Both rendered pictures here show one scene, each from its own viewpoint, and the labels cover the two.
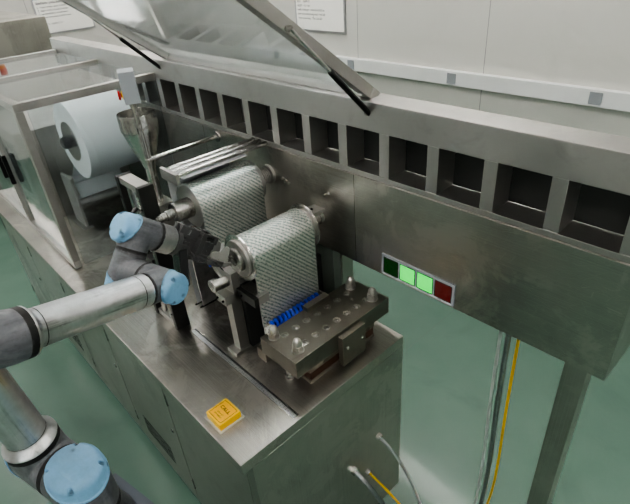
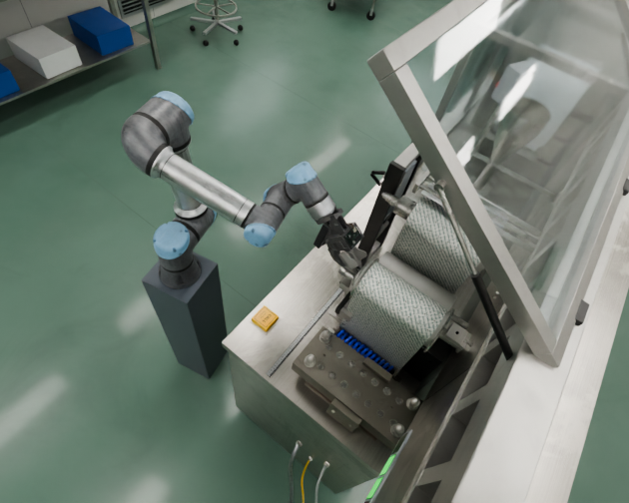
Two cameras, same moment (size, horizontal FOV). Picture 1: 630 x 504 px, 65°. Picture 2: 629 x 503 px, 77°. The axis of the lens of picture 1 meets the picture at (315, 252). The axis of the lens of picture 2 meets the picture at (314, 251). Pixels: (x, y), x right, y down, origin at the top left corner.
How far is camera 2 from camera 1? 0.91 m
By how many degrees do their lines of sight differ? 52
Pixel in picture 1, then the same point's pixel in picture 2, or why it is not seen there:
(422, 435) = not seen: outside the picture
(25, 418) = (180, 196)
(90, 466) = (170, 245)
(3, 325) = (140, 149)
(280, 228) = (401, 304)
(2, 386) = not seen: hidden behind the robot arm
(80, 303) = (190, 180)
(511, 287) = not seen: outside the picture
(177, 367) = (312, 272)
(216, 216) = (412, 241)
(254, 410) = (273, 340)
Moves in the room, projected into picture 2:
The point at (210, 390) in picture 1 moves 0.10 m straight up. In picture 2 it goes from (291, 302) to (293, 289)
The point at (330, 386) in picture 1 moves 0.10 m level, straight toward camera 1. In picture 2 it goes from (303, 401) to (272, 407)
